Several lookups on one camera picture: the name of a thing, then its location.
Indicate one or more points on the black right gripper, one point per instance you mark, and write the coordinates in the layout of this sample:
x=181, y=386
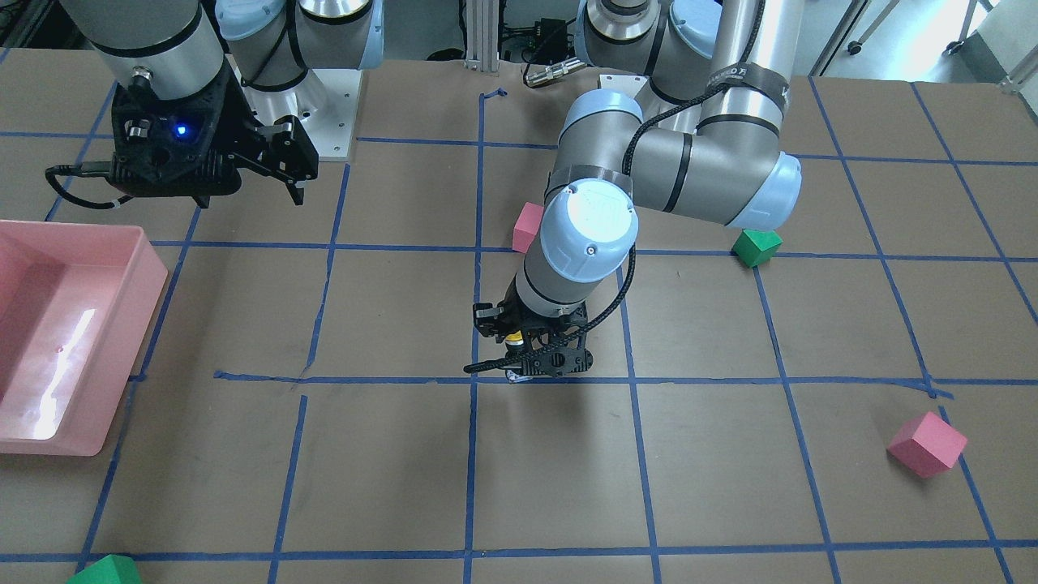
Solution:
x=240, y=136

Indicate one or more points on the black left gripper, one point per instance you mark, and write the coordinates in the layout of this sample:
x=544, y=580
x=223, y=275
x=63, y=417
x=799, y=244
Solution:
x=487, y=318

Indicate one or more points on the green cube near left arm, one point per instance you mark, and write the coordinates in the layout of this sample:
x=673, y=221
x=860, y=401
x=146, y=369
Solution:
x=755, y=247

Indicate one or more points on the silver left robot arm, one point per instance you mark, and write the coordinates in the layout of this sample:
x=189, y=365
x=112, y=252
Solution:
x=700, y=140

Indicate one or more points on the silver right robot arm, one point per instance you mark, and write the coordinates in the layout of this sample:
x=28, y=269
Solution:
x=178, y=47

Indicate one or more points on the pink cube near centre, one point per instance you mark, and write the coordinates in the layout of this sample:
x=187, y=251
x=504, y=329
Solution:
x=526, y=227

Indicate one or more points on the pink cube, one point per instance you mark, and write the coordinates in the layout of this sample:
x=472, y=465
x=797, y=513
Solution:
x=526, y=227
x=927, y=445

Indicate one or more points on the pink plastic bin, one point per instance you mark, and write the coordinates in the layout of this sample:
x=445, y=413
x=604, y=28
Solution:
x=76, y=300

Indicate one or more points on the green cube near bin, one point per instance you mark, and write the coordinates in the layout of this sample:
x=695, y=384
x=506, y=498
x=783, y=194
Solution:
x=111, y=569

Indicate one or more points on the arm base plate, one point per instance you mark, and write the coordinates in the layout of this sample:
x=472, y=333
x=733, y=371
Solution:
x=326, y=102
x=629, y=84

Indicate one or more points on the aluminium frame post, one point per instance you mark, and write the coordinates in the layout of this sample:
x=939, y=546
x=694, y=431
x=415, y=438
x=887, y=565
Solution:
x=482, y=36

